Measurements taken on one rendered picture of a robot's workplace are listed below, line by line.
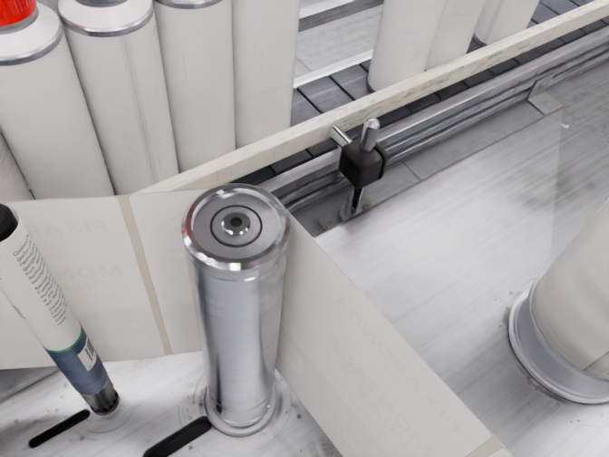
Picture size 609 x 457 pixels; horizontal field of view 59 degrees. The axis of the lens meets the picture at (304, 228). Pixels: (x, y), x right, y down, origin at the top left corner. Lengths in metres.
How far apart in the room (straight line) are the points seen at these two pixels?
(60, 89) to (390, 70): 0.29
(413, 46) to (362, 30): 0.22
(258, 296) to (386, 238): 0.24
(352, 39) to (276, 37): 0.32
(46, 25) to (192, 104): 0.11
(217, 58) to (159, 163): 0.09
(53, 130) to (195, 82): 0.09
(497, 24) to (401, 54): 0.15
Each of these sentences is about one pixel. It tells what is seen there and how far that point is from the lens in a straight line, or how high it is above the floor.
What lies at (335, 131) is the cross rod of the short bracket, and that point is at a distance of 0.45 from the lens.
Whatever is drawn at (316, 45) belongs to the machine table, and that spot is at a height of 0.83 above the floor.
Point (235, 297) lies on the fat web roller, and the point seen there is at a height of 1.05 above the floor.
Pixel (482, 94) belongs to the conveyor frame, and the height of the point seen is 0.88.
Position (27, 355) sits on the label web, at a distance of 0.33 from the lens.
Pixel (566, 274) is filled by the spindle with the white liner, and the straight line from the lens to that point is 0.35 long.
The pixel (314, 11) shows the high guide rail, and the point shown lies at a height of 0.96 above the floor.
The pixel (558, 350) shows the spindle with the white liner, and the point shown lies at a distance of 0.38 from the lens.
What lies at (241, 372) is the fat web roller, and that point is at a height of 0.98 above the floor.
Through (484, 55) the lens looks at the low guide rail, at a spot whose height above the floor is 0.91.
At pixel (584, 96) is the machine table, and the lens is 0.72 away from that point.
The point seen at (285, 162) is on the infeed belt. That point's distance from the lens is 0.46.
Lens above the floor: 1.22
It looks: 54 degrees down
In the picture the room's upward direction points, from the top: 8 degrees clockwise
